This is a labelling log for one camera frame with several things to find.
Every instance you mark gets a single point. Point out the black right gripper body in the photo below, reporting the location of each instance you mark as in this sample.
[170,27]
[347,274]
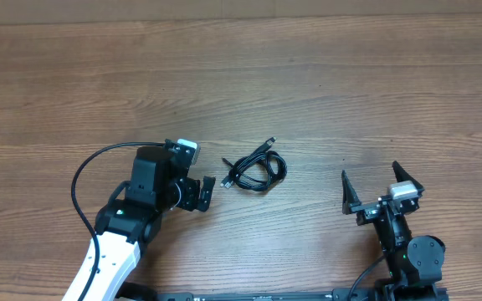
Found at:
[368,210]

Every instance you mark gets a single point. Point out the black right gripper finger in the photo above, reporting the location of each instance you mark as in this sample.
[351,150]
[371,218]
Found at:
[401,176]
[350,201]

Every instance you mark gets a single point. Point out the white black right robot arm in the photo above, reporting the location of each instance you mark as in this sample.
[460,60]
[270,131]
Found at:
[414,263]

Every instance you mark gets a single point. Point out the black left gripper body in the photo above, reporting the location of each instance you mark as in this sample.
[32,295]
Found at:
[188,190]

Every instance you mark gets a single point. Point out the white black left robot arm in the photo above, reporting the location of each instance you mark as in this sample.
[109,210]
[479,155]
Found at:
[132,217]

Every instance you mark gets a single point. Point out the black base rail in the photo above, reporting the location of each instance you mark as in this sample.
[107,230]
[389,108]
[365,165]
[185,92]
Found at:
[266,296]

